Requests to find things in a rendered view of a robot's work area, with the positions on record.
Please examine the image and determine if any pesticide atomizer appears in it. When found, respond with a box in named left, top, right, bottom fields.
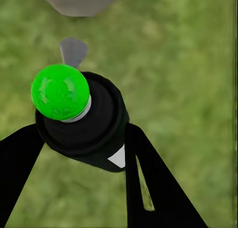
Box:
left=31, top=38, right=130, bottom=173

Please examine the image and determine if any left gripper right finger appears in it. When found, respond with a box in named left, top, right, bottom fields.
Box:
left=124, top=122, right=208, bottom=228

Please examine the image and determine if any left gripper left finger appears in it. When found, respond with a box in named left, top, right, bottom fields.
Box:
left=0, top=124, right=45, bottom=228

